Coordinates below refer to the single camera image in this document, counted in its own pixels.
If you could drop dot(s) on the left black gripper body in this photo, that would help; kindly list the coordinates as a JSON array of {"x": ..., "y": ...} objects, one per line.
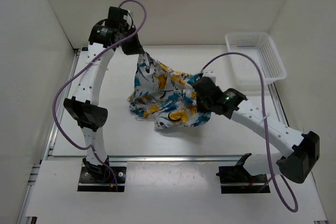
[{"x": 127, "y": 31}]

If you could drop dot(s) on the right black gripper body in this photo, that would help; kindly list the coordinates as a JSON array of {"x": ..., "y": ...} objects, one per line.
[{"x": 202, "y": 105}]

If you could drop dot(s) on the colourful printed shorts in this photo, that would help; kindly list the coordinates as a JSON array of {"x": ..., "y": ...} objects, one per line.
[{"x": 165, "y": 96}]

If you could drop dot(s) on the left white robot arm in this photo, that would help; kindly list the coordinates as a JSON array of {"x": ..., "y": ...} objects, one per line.
[{"x": 83, "y": 106}]

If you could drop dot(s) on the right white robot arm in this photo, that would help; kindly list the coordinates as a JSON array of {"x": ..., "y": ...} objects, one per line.
[{"x": 298, "y": 151}]

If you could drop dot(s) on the white plastic mesh basket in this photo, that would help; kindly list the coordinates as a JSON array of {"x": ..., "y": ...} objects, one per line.
[{"x": 260, "y": 47}]

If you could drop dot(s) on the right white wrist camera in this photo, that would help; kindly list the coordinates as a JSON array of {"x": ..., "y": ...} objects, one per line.
[{"x": 210, "y": 74}]

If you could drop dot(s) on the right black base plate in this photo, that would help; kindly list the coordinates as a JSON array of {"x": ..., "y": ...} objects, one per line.
[{"x": 236, "y": 180}]

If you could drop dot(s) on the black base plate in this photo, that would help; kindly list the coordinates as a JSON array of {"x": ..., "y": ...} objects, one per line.
[
  {"x": 102, "y": 183},
  {"x": 236, "y": 180}
]

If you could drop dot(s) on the aluminium front rail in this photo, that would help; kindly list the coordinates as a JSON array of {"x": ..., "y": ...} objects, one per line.
[{"x": 179, "y": 158}]

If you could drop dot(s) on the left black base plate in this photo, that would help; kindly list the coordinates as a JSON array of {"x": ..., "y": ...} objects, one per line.
[{"x": 102, "y": 183}]

